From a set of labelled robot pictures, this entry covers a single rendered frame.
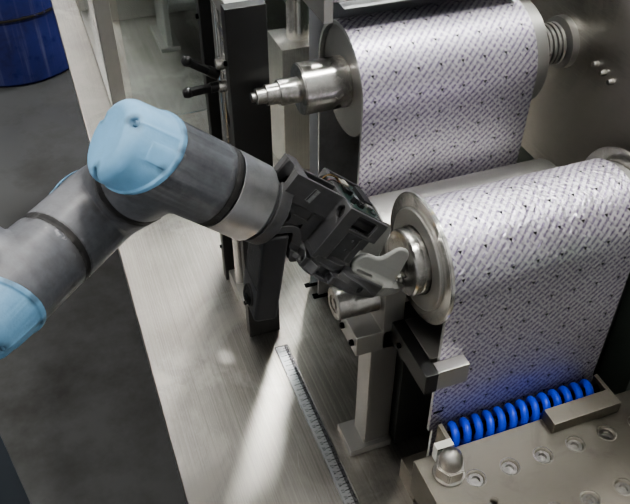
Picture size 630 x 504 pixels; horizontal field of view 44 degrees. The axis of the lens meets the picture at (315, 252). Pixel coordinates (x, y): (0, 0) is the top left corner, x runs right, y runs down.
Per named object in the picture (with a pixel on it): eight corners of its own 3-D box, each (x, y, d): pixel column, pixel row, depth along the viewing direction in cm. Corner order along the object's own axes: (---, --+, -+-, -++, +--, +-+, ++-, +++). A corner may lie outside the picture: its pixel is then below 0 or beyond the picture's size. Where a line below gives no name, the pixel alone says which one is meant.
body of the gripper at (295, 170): (395, 231, 74) (303, 185, 67) (339, 295, 77) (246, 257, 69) (363, 187, 79) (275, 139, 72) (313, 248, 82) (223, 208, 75)
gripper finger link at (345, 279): (388, 296, 78) (324, 266, 73) (378, 307, 78) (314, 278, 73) (371, 267, 81) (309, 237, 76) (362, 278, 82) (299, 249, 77)
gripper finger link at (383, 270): (441, 272, 80) (380, 240, 75) (404, 312, 82) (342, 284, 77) (429, 254, 83) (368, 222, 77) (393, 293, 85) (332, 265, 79)
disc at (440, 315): (386, 266, 94) (394, 165, 84) (389, 266, 94) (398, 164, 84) (442, 353, 83) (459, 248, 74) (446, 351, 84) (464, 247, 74)
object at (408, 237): (418, 253, 78) (415, 310, 83) (436, 249, 79) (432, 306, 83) (387, 216, 84) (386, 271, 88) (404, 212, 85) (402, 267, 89)
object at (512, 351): (426, 428, 95) (442, 323, 83) (588, 376, 101) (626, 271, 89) (428, 431, 95) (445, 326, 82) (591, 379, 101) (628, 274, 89)
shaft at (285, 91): (248, 103, 95) (246, 79, 93) (294, 94, 97) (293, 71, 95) (255, 115, 93) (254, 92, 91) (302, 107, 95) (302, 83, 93)
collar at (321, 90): (290, 100, 99) (289, 53, 95) (334, 92, 101) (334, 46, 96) (307, 124, 95) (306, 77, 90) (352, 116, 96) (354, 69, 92)
